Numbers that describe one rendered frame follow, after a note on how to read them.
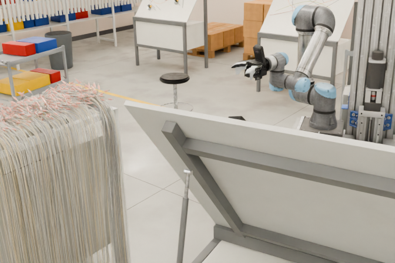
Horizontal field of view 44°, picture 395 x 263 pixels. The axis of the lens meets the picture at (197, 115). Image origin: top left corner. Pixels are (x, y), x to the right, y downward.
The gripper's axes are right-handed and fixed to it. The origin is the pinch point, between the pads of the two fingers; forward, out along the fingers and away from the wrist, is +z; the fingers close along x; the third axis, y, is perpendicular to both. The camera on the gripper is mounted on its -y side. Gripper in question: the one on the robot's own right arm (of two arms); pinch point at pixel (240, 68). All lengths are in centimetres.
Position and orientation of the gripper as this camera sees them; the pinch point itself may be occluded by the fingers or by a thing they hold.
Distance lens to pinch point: 229.4
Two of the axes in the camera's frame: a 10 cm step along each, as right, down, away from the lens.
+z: -7.0, 2.6, -6.6
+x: -7.1, -3.5, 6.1
